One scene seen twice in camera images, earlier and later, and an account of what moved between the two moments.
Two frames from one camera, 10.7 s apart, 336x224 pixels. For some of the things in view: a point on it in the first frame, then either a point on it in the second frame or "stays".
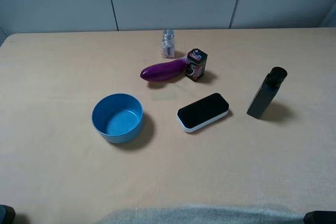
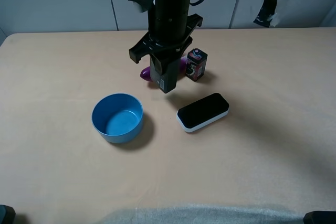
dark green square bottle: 266,92 to 164,71
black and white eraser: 202,113 stays
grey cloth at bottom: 207,215 stays
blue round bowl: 118,117 stays
